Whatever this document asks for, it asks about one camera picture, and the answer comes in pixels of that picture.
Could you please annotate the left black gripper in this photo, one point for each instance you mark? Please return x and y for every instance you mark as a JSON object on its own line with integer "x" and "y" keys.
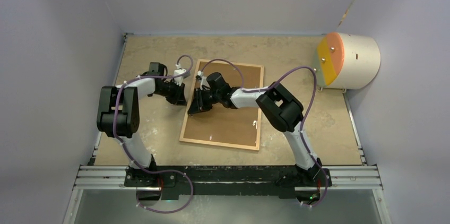
{"x": 178, "y": 98}

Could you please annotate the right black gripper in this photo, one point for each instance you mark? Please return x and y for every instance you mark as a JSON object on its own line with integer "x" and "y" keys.
{"x": 198, "y": 104}

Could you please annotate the light wooden picture frame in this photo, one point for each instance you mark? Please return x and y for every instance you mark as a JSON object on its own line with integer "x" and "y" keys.
{"x": 184, "y": 127}

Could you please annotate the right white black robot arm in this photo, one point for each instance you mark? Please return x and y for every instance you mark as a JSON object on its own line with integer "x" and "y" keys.
{"x": 280, "y": 107}

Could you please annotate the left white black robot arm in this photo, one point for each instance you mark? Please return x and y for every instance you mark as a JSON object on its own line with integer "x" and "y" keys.
{"x": 118, "y": 113}

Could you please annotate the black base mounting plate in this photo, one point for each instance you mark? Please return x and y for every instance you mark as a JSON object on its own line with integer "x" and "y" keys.
{"x": 285, "y": 182}

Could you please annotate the white cylinder with coloured face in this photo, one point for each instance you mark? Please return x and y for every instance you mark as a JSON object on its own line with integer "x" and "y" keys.
{"x": 345, "y": 61}

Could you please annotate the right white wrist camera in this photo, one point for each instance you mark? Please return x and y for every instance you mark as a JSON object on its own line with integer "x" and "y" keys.
{"x": 202, "y": 80}

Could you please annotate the aluminium rail frame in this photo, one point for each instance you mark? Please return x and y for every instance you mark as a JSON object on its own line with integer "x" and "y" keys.
{"x": 343, "y": 177}

